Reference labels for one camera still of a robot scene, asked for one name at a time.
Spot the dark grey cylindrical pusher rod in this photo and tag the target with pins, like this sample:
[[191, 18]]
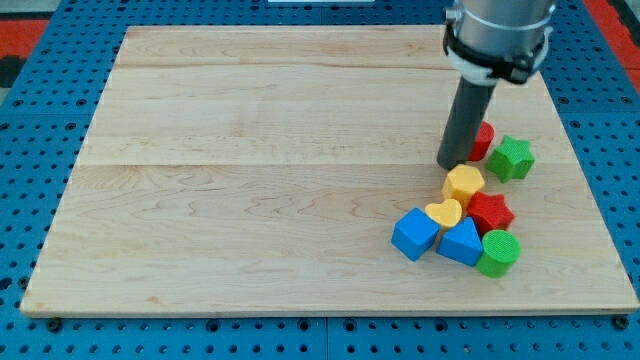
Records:
[[463, 124]]

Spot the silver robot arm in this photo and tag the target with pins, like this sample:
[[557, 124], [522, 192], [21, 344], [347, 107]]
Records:
[[488, 41]]

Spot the green star block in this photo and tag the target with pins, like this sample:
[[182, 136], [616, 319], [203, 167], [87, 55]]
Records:
[[511, 159]]

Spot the red star block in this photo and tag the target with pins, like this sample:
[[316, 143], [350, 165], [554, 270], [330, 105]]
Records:
[[489, 212]]

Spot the red cylinder block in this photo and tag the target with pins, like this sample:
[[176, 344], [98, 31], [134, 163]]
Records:
[[483, 140]]

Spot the yellow hexagon block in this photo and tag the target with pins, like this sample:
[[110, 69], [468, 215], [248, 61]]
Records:
[[462, 183]]

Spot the yellow heart block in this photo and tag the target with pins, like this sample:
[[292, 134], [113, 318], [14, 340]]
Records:
[[446, 214]]

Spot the blue triangle block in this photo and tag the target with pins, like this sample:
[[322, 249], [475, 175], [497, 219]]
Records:
[[461, 243]]

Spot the blue cube block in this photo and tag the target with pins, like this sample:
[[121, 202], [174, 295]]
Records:
[[414, 234]]

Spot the green cylinder block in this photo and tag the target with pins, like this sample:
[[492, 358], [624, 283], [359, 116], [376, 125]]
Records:
[[501, 250]]

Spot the wooden board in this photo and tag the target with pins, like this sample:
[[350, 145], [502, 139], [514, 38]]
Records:
[[250, 171]]

